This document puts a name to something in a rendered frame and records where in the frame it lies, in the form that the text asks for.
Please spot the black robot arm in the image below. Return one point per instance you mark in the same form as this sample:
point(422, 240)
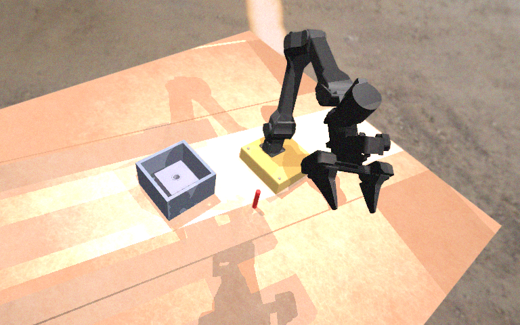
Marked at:
point(353, 102)

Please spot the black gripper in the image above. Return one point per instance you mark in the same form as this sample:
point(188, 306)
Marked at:
point(322, 167)

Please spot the white square plate with hole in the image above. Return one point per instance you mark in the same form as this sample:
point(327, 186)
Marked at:
point(174, 178)

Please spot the red peg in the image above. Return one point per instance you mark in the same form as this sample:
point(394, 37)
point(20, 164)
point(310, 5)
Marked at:
point(256, 199)

